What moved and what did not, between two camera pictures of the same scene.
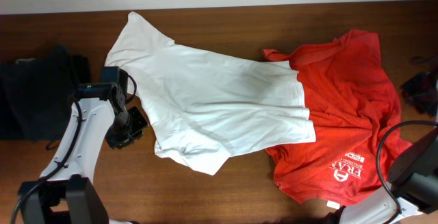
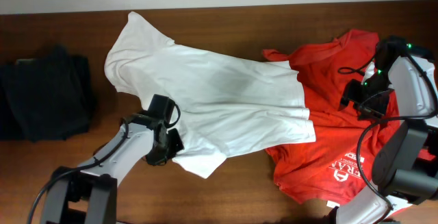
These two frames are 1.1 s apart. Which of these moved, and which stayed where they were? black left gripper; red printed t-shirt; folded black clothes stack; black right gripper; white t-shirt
Moved: black left gripper; black right gripper
Stayed: folded black clothes stack; white t-shirt; red printed t-shirt
